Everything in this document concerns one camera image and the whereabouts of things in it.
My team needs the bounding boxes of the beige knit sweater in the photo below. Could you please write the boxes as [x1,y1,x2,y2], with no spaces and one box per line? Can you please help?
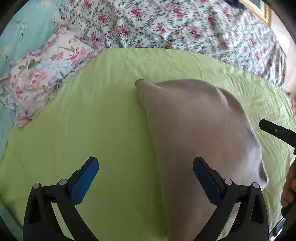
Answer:
[135,79,268,240]

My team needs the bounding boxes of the person's right hand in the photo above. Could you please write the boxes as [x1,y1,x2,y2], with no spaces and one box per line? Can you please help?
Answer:
[280,161,296,207]

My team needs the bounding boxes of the light green bed sheet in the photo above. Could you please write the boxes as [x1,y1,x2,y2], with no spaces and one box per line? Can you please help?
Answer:
[1,48,295,240]

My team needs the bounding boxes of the gold framed picture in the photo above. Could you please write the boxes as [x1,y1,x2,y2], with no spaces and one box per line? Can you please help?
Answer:
[239,0,271,26]

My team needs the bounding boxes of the rose floral quilt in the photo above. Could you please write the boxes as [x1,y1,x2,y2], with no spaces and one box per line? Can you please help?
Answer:
[60,1,287,86]

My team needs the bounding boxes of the pastel floral pillow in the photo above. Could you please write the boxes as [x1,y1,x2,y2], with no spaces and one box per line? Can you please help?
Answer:
[1,24,105,128]

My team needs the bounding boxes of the dark blue cloth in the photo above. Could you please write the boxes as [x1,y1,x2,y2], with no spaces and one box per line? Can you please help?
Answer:
[225,0,247,10]

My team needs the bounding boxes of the teal floral blanket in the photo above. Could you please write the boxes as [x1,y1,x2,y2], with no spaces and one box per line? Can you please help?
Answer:
[1,1,62,159]

